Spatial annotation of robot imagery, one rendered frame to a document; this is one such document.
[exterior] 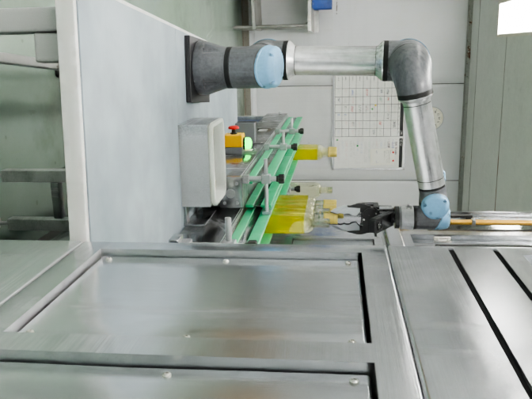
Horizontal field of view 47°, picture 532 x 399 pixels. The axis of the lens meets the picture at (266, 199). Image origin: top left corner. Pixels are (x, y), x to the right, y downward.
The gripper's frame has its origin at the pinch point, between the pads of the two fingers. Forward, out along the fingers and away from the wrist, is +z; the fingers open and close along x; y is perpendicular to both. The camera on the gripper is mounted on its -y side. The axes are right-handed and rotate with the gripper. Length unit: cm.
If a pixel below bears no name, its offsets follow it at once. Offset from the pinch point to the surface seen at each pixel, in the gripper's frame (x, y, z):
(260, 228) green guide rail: 4.8, -26.2, 20.2
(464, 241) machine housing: -17, 29, -46
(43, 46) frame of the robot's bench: 55, -85, 49
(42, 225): -3, 1, 98
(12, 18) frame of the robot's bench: 59, -85, 54
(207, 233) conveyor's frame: 7, -37, 33
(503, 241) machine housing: -17, 30, -60
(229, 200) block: 8.9, -12.1, 31.3
